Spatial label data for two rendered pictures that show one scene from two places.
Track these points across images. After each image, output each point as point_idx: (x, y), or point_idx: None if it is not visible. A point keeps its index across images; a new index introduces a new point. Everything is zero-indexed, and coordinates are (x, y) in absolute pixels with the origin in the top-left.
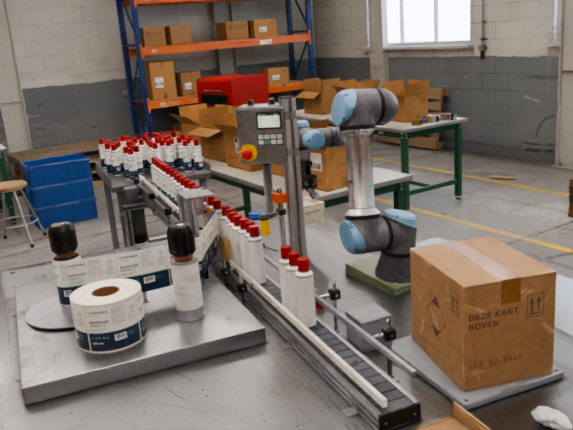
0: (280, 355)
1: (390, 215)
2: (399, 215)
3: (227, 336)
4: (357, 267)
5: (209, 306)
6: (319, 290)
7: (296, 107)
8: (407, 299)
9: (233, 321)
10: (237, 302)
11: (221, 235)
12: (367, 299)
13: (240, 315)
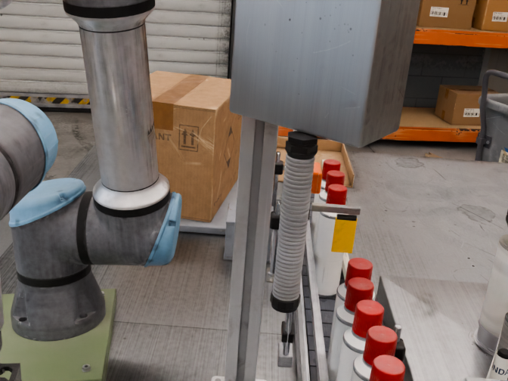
0: None
1: (83, 182)
2: (69, 179)
3: (439, 280)
4: (97, 356)
5: (465, 354)
6: (209, 375)
7: None
8: (112, 287)
9: (425, 302)
10: (407, 343)
11: None
12: (162, 312)
13: (410, 311)
